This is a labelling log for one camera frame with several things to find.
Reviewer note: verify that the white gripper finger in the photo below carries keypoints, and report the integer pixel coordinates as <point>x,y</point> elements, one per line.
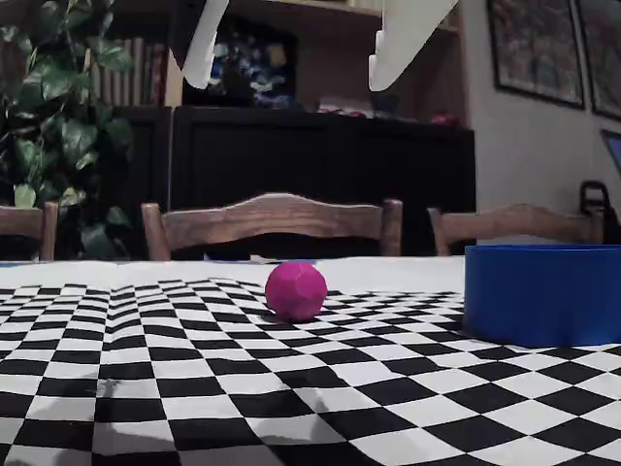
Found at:
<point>204,48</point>
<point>402,39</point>

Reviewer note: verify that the pink faceted ball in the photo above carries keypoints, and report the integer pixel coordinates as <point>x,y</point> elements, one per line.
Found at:
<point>296,291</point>

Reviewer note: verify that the flat pink white box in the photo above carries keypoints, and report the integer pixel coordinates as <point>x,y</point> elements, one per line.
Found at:
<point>344,109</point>

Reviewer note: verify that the blue round box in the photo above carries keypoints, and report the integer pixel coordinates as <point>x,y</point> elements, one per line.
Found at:
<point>533,296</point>

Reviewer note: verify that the blue starry night painting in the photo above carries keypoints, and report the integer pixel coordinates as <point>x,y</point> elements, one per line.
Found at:
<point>262,63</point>

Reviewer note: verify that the small blue container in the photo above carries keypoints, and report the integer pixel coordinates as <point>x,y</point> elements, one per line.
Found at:
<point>385,104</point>

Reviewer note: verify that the row of pale books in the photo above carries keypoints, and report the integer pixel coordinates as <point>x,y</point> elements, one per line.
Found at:
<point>126,73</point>

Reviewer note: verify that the small red object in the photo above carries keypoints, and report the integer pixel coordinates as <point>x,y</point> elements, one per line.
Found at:
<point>445,119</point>

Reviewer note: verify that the black low cabinet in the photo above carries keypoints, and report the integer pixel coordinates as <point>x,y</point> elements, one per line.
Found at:
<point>145,160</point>
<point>315,160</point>

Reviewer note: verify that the green leafy houseplant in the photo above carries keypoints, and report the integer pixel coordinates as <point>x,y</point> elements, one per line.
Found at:
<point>63,136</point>

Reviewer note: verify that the brown wooden chair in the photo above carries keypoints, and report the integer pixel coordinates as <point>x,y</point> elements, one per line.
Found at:
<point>524,221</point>
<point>271,218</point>
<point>24,223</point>

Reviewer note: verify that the checkerboard printed white sheet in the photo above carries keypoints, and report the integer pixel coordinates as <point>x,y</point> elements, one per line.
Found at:
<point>194,388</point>

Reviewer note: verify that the large framed wall picture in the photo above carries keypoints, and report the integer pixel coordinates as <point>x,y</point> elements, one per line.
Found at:
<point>606,53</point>
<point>533,48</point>

